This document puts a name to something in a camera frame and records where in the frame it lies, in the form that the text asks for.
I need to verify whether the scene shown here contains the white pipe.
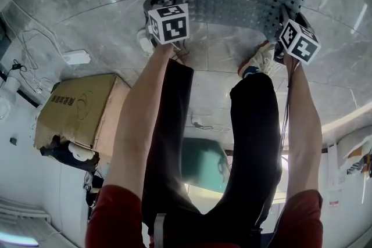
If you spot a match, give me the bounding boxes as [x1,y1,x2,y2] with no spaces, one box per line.
[0,74,22,103]

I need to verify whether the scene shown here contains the white power strip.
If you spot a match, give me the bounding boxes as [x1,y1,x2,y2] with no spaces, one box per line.
[63,49,91,66]

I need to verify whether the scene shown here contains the black adapter with cable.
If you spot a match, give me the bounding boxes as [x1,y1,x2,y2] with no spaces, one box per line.
[5,59,28,74]

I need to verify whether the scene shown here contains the person's red shirt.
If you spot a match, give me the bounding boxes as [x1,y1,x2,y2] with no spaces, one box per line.
[85,184,324,248]

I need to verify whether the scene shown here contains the person's right white shoe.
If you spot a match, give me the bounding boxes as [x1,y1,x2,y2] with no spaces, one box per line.
[238,40,281,78]

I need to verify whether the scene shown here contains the person's black trousers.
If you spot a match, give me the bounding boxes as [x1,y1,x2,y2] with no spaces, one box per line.
[141,58,284,242]

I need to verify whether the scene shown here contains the grey strap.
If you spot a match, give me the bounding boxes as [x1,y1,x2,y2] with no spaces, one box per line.
[153,213,167,248]

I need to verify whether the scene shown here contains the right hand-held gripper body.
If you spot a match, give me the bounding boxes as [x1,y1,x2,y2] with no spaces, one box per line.
[273,12,321,64]

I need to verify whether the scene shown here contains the brown cardboard box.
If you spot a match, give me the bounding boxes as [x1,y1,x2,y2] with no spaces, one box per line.
[34,73,131,155]

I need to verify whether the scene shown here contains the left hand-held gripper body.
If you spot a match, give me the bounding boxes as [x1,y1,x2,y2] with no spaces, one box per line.
[142,0,191,45]

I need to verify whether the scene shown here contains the white power cable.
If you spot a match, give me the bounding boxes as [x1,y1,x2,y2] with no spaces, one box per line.
[20,28,65,92]

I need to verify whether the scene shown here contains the white paper label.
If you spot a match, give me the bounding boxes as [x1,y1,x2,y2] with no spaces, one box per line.
[327,173,344,209]

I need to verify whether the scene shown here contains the person's right forearm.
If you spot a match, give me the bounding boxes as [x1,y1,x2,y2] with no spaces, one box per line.
[282,55,324,198]

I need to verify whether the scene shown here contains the black bag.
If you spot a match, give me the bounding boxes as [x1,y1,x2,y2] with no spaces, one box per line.
[40,135,100,168]

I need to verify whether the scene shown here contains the teal glass panel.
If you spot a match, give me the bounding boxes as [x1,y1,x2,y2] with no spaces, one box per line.
[181,136,231,193]

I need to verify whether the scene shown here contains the person's left forearm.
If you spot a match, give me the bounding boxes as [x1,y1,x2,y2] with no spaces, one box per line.
[102,44,178,198]

